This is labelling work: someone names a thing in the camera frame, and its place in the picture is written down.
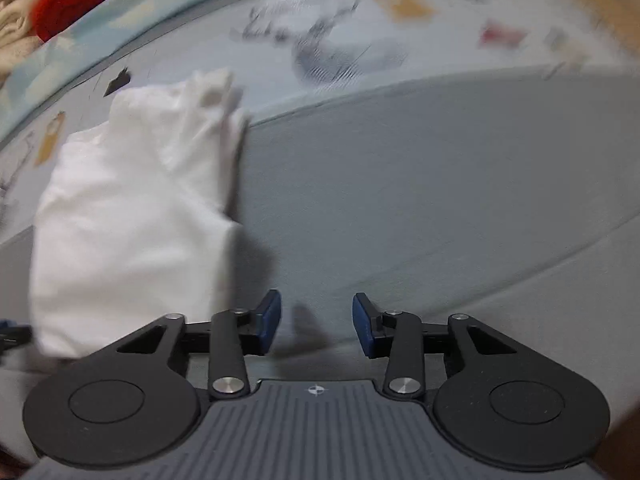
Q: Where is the white small garment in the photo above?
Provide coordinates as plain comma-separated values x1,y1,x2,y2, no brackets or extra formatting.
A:
29,70,247,360

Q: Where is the grey printed bed cover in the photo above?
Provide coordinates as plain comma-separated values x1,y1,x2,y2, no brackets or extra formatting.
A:
0,0,640,466

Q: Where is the cream folded blanket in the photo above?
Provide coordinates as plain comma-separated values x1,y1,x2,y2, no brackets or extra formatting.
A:
0,0,42,84

